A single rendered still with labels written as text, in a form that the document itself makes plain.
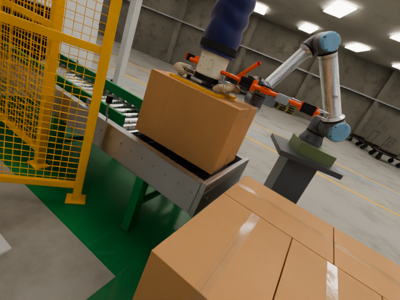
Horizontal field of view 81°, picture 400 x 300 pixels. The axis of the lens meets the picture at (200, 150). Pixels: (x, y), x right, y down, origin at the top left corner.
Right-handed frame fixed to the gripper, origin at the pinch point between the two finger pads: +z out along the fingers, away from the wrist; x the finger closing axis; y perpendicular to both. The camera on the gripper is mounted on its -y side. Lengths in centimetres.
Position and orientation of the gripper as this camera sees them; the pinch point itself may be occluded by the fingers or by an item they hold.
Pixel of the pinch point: (252, 84)
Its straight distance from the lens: 138.4
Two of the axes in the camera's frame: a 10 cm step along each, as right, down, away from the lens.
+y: -8.0, -4.7, 3.7
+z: -4.9, 1.6, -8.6
